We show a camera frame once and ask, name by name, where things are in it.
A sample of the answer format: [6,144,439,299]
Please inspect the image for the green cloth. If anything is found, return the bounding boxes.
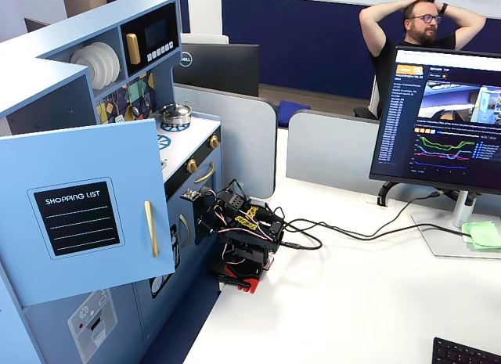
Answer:
[460,220,501,251]

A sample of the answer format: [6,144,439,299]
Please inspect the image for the long gold door handle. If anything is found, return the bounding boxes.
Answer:
[143,200,160,259]

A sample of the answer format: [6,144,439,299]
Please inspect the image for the man's left forearm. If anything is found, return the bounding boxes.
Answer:
[444,3,488,33]

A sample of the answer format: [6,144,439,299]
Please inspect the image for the man's right forearm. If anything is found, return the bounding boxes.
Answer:
[359,0,406,29]

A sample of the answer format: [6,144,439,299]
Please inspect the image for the white plate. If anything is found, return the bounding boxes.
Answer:
[70,46,107,91]
[99,41,121,83]
[88,43,116,87]

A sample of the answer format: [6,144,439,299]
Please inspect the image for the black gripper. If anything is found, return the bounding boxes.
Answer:
[194,188,252,247]

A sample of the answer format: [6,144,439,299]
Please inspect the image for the steel cooking pot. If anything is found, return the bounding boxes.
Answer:
[160,101,194,128]

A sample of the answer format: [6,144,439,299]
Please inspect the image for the black cable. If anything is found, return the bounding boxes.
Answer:
[279,190,445,250]
[281,218,470,252]

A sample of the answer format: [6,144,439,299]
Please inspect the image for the silver monitor stand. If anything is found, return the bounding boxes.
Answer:
[410,189,501,260]

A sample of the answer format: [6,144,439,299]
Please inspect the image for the white office chair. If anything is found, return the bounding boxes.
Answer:
[353,74,384,121]

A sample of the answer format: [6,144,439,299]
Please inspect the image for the blue fridge door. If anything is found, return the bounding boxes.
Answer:
[0,118,176,308]

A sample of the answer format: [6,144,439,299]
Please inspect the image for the black Dell monitor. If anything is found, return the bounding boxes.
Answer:
[171,42,261,98]

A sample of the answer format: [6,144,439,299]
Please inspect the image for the red arm base mount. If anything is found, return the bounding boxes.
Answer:
[218,261,262,295]

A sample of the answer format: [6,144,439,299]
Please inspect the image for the curved gold oven handle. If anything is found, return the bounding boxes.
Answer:
[193,160,216,185]

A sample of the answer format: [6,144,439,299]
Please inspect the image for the dark eyeglasses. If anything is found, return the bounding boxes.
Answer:
[409,13,442,25]

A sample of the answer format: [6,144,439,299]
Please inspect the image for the lit computer monitor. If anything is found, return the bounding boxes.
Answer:
[369,45,501,195]

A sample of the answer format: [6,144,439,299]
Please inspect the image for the black keyboard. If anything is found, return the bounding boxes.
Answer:
[431,337,501,364]

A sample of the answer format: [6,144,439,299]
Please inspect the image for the gold microwave handle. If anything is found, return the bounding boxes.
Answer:
[125,32,142,66]

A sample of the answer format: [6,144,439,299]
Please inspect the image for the black toy microwave door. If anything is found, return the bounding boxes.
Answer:
[118,2,180,78]

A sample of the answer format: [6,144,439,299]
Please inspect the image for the blue toy kitchen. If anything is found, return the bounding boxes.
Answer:
[0,0,225,364]

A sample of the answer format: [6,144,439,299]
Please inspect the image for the bearded man in black shirt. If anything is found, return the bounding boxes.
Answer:
[359,0,488,119]

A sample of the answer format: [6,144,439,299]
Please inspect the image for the steel pot lid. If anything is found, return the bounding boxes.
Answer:
[160,102,193,121]

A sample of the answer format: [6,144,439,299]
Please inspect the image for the curved gold cabinet handle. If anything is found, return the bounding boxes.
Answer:
[178,213,192,248]

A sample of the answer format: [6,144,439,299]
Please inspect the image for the grey desk divider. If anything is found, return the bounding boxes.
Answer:
[173,83,279,200]
[286,109,393,193]

